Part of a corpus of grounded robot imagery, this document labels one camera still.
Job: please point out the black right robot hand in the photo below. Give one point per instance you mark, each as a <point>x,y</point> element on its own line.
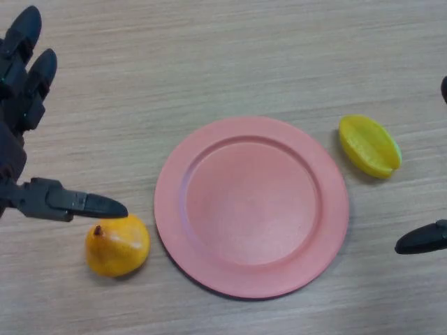
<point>424,240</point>

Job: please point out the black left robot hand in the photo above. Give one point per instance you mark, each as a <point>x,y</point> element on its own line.
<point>14,115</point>

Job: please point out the yellow pear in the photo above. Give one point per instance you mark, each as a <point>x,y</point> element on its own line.
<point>117,246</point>

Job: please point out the pink round plate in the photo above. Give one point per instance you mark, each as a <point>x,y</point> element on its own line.
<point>251,207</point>

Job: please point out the yellow starfruit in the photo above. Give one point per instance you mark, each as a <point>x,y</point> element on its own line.
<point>370,146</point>

